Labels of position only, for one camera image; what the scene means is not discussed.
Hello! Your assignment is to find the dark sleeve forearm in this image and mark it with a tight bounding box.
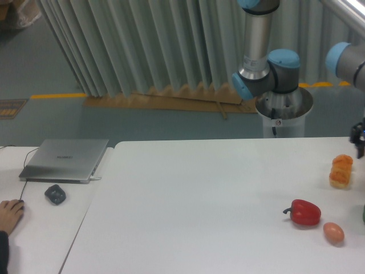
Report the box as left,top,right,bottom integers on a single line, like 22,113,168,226
0,231,9,274

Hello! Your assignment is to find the brown egg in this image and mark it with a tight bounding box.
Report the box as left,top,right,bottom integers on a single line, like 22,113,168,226
323,222,344,243

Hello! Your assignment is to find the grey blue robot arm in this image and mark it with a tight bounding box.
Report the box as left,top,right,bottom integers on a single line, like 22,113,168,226
232,1,364,158

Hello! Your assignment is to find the white usb plug cable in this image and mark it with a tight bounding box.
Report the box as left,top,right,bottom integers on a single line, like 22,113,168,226
90,147,114,182

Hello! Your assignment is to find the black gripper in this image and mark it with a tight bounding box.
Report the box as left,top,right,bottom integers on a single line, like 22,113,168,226
350,117,365,159

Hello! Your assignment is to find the orange bread loaf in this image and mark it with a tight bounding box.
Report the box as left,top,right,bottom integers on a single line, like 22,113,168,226
328,154,353,189

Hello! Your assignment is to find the grey pleated curtain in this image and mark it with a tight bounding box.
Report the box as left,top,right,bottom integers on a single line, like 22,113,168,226
36,0,365,96

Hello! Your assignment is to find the black computer mouse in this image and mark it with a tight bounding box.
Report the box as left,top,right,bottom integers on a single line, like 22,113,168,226
18,200,25,212

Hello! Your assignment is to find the silver closed laptop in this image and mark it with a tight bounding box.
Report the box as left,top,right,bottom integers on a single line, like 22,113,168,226
19,139,109,183

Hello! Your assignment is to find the black small controller device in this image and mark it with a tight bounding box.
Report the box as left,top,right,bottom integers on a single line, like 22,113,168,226
44,184,67,206

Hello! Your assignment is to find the person's hand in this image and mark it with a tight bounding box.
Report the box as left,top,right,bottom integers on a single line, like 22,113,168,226
0,199,24,236

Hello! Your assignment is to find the red bell pepper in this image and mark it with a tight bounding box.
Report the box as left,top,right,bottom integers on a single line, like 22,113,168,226
283,199,322,226

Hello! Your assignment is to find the brown cardboard sheet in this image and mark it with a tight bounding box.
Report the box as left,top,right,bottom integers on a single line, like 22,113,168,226
83,83,256,115

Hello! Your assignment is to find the black mouse cable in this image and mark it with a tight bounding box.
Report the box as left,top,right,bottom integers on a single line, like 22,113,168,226
0,144,40,201

